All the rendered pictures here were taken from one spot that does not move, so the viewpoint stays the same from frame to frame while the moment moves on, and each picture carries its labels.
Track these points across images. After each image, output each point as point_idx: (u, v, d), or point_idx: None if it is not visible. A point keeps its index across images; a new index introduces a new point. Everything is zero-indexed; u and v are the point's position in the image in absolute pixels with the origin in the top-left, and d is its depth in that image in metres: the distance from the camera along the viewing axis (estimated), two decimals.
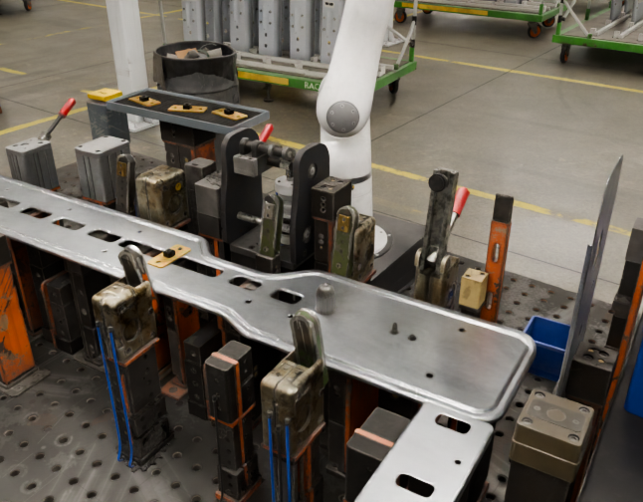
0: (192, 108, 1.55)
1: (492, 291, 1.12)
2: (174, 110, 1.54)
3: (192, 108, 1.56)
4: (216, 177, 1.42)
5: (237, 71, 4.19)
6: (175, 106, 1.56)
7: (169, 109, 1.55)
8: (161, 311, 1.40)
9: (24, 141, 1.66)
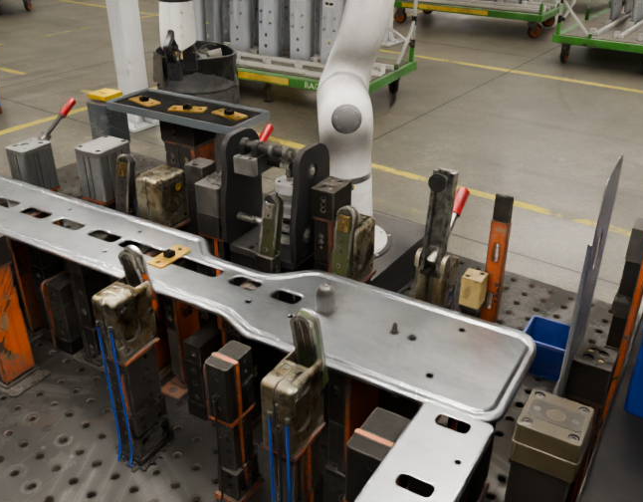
0: (192, 108, 1.55)
1: (492, 291, 1.12)
2: (174, 110, 1.54)
3: (192, 108, 1.56)
4: (216, 177, 1.42)
5: (237, 71, 4.19)
6: (175, 107, 1.57)
7: (169, 109, 1.55)
8: (161, 311, 1.40)
9: (24, 141, 1.66)
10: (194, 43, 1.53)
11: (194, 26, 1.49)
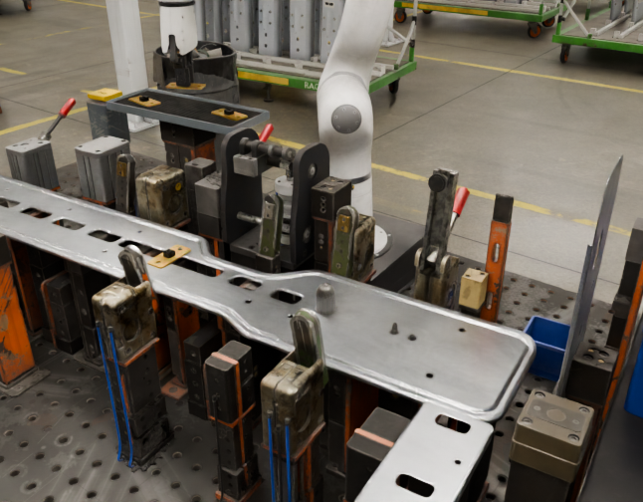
0: (190, 85, 1.53)
1: (492, 291, 1.12)
2: (172, 87, 1.52)
3: (190, 85, 1.53)
4: (216, 177, 1.42)
5: (237, 71, 4.19)
6: (173, 84, 1.54)
7: (167, 86, 1.53)
8: (161, 311, 1.40)
9: (24, 141, 1.66)
10: (192, 54, 1.52)
11: (195, 30, 1.50)
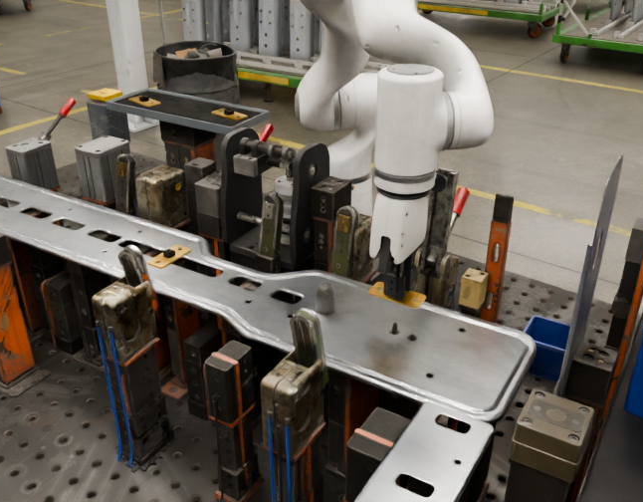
0: (404, 294, 1.04)
1: (492, 291, 1.12)
2: (377, 294, 1.04)
3: (404, 294, 1.04)
4: (216, 177, 1.42)
5: (237, 71, 4.19)
6: (381, 286, 1.06)
7: (371, 290, 1.05)
8: (161, 311, 1.40)
9: (24, 141, 1.66)
10: (414, 252, 1.02)
11: (425, 222, 1.00)
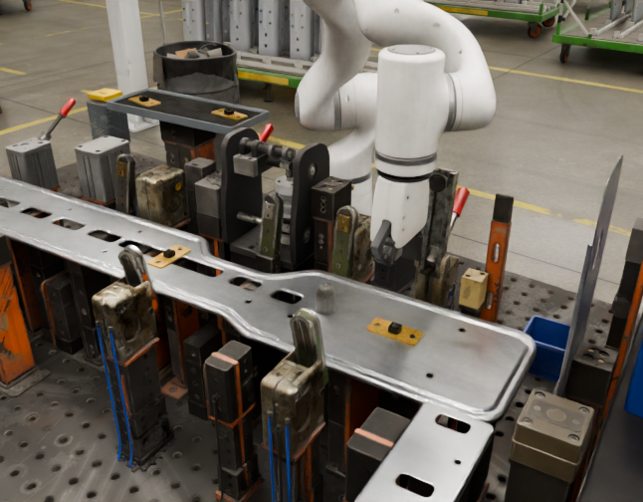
0: (401, 331, 1.07)
1: (492, 291, 1.12)
2: (375, 331, 1.07)
3: (401, 331, 1.07)
4: (216, 177, 1.42)
5: (237, 71, 4.19)
6: (379, 322, 1.09)
7: (369, 327, 1.08)
8: (161, 311, 1.40)
9: (24, 141, 1.66)
10: (422, 224, 1.02)
11: (426, 206, 0.99)
